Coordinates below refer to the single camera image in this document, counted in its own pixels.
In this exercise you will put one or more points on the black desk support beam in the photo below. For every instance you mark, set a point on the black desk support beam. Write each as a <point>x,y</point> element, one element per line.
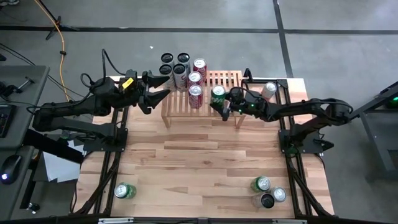
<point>53,147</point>

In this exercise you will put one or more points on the black tripod stand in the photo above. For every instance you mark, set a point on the black tripod stand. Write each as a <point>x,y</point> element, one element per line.
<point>59,23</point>

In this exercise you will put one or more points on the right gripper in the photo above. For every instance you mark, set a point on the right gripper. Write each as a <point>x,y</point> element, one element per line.
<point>248,105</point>

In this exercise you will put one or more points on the red Coca-Cola can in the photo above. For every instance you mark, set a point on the red Coca-Cola can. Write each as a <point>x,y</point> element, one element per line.
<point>195,76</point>
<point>196,96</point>
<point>199,63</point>

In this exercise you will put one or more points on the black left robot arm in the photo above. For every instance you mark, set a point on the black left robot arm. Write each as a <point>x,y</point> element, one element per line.
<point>68,107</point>

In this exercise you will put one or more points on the yellow tape label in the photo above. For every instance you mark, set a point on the yellow tape label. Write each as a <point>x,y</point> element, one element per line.
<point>127,83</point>

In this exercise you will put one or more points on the black keyboard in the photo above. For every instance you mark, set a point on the black keyboard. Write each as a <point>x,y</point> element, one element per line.
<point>5,119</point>

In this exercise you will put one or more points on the wooden slatted shelf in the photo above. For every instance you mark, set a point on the wooden slatted shelf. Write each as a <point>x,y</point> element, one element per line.
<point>202,118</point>

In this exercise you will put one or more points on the green soda can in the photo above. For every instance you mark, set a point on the green soda can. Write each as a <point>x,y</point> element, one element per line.
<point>122,190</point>
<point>217,95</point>
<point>260,183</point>

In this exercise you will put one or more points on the black computer mouse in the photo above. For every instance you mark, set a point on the black computer mouse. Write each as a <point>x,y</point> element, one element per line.
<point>12,168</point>

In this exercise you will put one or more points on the black frame clamp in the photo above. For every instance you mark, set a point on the black frame clamp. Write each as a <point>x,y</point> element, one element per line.
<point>247,73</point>

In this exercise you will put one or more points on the person's shoe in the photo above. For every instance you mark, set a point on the person's shoe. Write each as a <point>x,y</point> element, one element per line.
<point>11,2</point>

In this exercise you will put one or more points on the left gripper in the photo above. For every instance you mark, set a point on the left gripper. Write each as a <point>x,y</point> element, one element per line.
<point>130,91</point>

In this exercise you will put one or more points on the black round knob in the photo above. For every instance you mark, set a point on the black round knob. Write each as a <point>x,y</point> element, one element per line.
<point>33,207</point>

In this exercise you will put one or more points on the small grey box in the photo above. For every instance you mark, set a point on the small grey box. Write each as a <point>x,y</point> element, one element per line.
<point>65,134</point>

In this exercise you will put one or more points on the grey desk top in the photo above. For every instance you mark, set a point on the grey desk top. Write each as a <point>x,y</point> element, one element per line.
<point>18,199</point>
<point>31,74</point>

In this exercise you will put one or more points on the black desk tool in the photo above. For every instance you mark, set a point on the black desk tool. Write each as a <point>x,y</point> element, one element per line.
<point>7,90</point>

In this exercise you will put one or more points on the grey metal cart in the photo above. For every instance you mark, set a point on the grey metal cart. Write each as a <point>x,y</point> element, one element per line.
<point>385,146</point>

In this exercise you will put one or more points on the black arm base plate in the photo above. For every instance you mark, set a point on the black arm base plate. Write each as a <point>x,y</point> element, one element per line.
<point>119,145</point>
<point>311,137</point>

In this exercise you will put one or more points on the silver bar tool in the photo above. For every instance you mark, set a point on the silver bar tool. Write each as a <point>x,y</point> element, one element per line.
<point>26,81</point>

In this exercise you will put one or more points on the silver metal bracket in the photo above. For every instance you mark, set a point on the silver metal bracket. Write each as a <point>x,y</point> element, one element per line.
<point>115,220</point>
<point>289,221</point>

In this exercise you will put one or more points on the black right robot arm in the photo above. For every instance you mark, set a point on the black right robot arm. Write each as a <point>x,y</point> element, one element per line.
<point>311,107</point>

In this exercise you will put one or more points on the white paper sheets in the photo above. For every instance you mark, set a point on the white paper sheets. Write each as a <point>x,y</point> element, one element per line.
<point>60,169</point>

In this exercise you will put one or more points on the grey can with black top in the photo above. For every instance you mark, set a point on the grey can with black top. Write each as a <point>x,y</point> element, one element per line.
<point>263,202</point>

